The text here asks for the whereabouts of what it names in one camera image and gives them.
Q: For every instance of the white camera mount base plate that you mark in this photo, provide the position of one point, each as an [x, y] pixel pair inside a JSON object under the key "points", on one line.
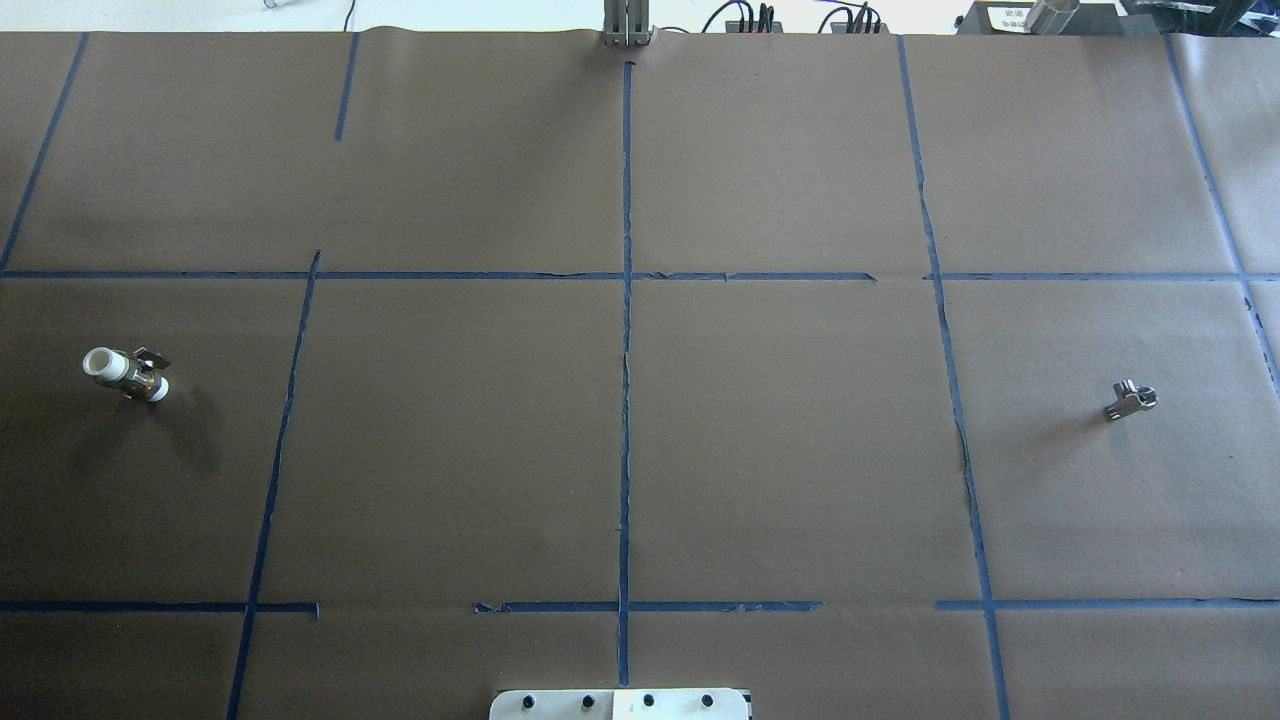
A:
{"points": [[623, 703]]}

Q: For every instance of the white PPR valve with handle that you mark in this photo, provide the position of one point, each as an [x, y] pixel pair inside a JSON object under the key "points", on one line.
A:
{"points": [[138, 375]]}

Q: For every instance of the aluminium profile post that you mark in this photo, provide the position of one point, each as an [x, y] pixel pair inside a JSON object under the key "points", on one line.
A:
{"points": [[626, 23]]}

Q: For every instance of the small metal pipe fitting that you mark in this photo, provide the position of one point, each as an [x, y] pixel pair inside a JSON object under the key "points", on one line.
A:
{"points": [[1130, 397]]}

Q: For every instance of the brown paper table cover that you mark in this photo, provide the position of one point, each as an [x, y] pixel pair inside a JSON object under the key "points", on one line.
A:
{"points": [[509, 361]]}

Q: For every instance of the steel cup on black box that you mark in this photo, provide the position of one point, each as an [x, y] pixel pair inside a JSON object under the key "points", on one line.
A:
{"points": [[1049, 17]]}

